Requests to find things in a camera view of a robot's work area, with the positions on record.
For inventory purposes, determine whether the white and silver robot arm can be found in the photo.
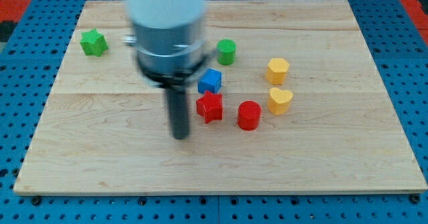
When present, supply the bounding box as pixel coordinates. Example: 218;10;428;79
125;0;213;88

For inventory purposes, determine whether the red star block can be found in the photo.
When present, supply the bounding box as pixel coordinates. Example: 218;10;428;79
196;91;223;124

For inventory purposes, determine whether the green star block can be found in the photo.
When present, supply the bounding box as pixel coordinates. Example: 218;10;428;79
80;29;108;57

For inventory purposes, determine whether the blue cube block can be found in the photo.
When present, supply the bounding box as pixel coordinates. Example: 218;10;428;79
197;69;222;94

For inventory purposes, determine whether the red cylinder block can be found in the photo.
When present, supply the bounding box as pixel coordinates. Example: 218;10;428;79
237;100;261;131

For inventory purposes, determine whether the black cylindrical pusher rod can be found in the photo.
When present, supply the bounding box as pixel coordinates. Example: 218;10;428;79
165;88;190;140

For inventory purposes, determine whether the green cylinder block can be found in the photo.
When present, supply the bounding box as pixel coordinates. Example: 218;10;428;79
217;39;237;66

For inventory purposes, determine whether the yellow heart block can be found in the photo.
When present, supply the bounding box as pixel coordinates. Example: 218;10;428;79
267;88;294;116

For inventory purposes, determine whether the yellow hexagon block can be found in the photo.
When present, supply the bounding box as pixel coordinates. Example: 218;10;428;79
265;58;290;85

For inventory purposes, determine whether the light wooden board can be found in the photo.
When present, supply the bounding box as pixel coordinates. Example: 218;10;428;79
14;0;427;196

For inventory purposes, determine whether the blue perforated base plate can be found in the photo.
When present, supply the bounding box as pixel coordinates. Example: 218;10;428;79
1;0;427;223

